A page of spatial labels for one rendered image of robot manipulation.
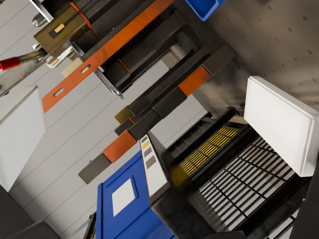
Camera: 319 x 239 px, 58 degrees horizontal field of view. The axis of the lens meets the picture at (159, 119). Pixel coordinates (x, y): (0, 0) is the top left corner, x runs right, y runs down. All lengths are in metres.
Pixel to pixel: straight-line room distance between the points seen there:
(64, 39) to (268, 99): 0.62
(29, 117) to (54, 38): 0.58
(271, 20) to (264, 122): 0.41
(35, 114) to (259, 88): 0.13
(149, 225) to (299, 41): 0.38
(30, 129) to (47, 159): 2.66
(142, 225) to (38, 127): 0.26
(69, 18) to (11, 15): 2.41
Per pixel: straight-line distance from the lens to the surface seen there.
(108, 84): 0.80
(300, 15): 0.51
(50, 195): 2.87
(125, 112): 0.99
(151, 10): 0.78
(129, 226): 0.43
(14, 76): 0.79
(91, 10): 0.75
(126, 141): 0.72
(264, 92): 0.17
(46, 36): 0.75
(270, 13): 0.56
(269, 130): 0.17
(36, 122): 0.18
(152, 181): 0.32
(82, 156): 2.73
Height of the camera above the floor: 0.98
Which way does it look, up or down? 2 degrees down
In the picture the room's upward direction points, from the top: 131 degrees counter-clockwise
